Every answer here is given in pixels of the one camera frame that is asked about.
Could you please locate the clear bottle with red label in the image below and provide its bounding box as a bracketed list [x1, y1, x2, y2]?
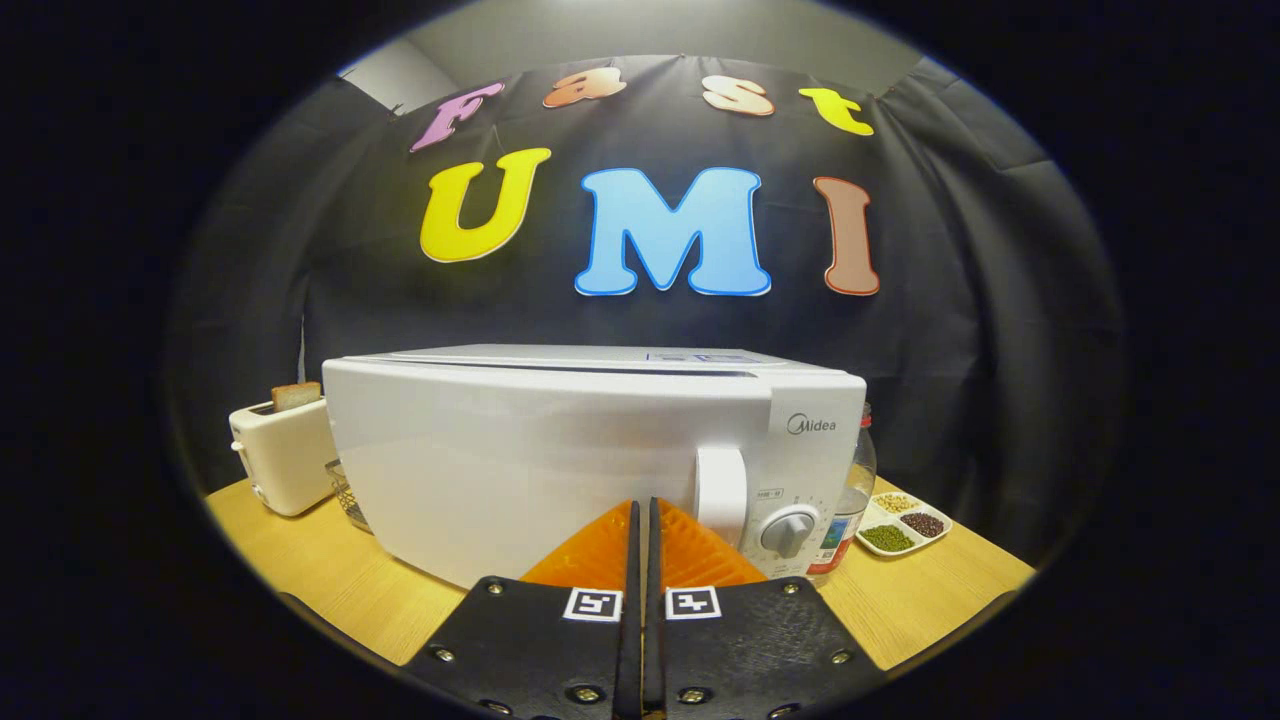
[808, 402, 878, 576]

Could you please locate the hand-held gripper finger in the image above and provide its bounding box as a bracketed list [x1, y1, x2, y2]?
[643, 497, 889, 720]
[400, 498, 643, 720]

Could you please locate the metal wire basket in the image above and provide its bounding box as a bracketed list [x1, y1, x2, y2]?
[325, 458, 373, 534]

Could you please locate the white toaster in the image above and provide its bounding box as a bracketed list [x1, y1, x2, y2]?
[228, 395, 339, 518]

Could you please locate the divided white dish of beans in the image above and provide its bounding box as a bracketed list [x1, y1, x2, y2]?
[855, 490, 954, 558]

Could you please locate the white microwave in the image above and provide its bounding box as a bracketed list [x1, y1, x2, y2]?
[322, 344, 869, 591]

